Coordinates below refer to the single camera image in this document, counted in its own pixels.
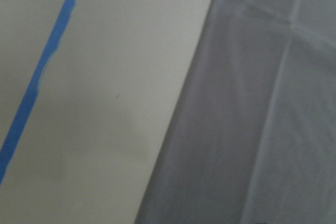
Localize dark brown t-shirt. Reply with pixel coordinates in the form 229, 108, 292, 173
135, 0, 335, 223

